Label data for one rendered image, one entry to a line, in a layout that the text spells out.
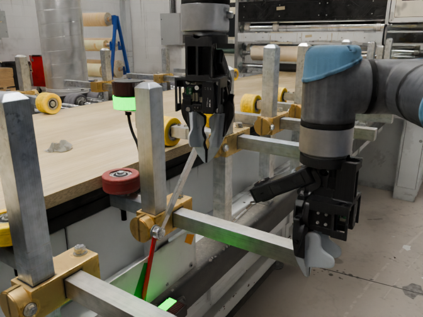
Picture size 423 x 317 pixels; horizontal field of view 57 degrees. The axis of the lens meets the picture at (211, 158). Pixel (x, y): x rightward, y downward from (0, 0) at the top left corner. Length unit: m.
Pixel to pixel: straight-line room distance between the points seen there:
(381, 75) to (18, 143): 0.47
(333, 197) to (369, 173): 2.80
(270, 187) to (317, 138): 0.12
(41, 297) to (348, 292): 1.68
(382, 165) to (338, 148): 2.80
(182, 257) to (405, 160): 2.53
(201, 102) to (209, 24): 0.11
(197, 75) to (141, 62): 11.13
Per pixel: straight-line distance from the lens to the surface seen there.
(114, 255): 1.02
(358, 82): 0.55
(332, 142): 0.55
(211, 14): 0.60
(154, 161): 0.70
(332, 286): 2.11
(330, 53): 0.54
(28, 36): 9.61
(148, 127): 0.69
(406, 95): 0.50
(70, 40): 4.66
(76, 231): 0.91
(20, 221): 0.56
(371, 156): 3.35
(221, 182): 0.93
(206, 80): 0.58
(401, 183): 3.24
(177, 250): 0.81
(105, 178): 0.84
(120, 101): 0.71
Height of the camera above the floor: 1.19
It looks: 18 degrees down
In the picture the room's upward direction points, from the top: straight up
